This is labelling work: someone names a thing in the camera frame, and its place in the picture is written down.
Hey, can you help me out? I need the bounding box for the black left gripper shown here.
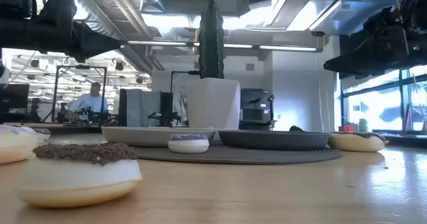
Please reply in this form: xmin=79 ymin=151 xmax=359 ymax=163
xmin=41 ymin=17 xmax=123 ymax=64

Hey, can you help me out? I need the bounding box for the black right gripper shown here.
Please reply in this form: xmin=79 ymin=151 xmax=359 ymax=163
xmin=322 ymin=7 xmax=427 ymax=81

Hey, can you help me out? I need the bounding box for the chocolate glazed donut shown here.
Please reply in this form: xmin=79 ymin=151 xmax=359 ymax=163
xmin=328 ymin=131 xmax=390 ymax=153

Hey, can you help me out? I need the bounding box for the light grey plate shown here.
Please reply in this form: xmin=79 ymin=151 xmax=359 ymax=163
xmin=101 ymin=126 xmax=217 ymax=148

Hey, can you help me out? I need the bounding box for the small dark sprinkle donut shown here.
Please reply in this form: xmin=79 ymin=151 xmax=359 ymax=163
xmin=32 ymin=127 xmax=52 ymax=142

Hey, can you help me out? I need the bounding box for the dark grey plate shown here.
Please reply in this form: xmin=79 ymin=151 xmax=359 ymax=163
xmin=218 ymin=129 xmax=332 ymax=151

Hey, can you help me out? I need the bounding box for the small purple frosted donut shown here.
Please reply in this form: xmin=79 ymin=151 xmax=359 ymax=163
xmin=167 ymin=133 xmax=210 ymax=154

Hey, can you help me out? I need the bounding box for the large chocolate sprinkle donut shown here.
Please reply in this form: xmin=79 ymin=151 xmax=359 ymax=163
xmin=16 ymin=142 xmax=143 ymax=209

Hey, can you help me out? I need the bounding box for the person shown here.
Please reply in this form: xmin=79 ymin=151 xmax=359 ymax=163
xmin=68 ymin=82 xmax=109 ymax=115

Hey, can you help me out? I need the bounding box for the grey felt divider panel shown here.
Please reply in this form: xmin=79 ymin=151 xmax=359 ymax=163
xmin=118 ymin=89 xmax=173 ymax=127

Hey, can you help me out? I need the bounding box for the long ceiling light bar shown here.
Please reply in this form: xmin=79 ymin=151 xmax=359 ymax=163
xmin=126 ymin=39 xmax=324 ymax=53

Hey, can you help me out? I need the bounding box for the black computer monitor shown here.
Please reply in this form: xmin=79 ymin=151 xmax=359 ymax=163
xmin=0 ymin=83 xmax=30 ymax=114

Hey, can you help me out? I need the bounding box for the tall green cactus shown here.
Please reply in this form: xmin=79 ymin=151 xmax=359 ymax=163
xmin=198 ymin=0 xmax=225 ymax=80

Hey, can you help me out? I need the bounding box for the black machine cabinet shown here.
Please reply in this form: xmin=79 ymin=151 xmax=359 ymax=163
xmin=239 ymin=88 xmax=277 ymax=131

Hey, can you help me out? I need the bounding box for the white faceted plant pot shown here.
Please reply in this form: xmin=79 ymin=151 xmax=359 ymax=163
xmin=185 ymin=77 xmax=242 ymax=131

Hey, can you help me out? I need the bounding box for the round grey woven placemat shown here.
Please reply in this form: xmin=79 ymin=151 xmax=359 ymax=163
xmin=133 ymin=140 xmax=342 ymax=165

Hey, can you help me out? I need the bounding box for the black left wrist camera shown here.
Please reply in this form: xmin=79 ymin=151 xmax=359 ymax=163
xmin=39 ymin=0 xmax=78 ymax=28

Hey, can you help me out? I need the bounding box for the black metal frame stand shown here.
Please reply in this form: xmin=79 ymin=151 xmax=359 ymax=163
xmin=50 ymin=65 xmax=108 ymax=123

